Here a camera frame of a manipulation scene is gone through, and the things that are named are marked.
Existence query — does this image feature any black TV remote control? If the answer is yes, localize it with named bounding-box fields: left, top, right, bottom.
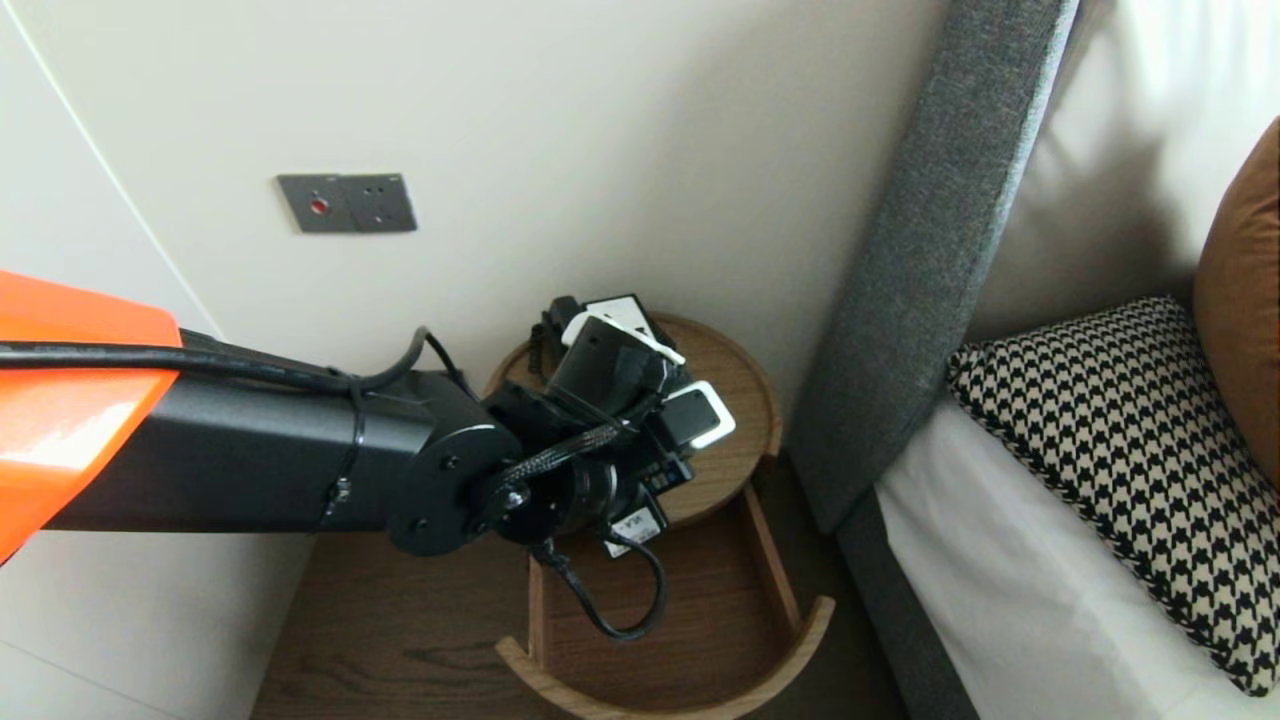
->
left=638, top=448, right=697, bottom=498

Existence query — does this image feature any curved-front wooden table drawer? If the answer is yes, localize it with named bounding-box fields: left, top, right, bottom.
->
left=497, top=480, right=837, bottom=720

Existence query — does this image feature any round wooden side table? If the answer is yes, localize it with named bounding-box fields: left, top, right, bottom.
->
left=485, top=313, right=783, bottom=531

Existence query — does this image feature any black telephone handset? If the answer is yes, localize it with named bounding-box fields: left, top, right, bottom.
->
left=545, top=296, right=586, bottom=346

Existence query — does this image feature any black and white telephone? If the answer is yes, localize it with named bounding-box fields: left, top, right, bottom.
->
left=545, top=293, right=663, bottom=346

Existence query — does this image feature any grey fabric bed base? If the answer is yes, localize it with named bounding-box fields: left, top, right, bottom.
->
left=835, top=490, right=976, bottom=720

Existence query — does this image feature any black white houndstooth pillow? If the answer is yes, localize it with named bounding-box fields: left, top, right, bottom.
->
left=945, top=296, right=1280, bottom=698

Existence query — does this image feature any beige padded headboard panel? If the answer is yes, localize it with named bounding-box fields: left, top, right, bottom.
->
left=965, top=0, right=1280, bottom=346

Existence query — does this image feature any brown velvet cushion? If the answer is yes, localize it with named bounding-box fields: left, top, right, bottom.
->
left=1190, top=115, right=1280, bottom=491

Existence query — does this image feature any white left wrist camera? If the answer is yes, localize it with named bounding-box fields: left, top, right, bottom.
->
left=548, top=310, right=738, bottom=453

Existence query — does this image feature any black coiled handset cord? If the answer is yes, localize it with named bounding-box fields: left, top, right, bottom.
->
left=528, top=318, right=557, bottom=386

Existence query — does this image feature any grey wall power socket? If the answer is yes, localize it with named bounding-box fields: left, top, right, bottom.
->
left=341, top=174, right=418, bottom=233

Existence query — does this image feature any grey fabric headboard frame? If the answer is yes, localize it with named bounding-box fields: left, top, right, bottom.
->
left=790, top=0, right=1081, bottom=536

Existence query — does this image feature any grey wall switch red button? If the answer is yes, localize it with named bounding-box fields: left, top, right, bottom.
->
left=277, top=175, right=346, bottom=234

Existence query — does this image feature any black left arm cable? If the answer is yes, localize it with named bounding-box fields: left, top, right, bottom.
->
left=0, top=325, right=669, bottom=643

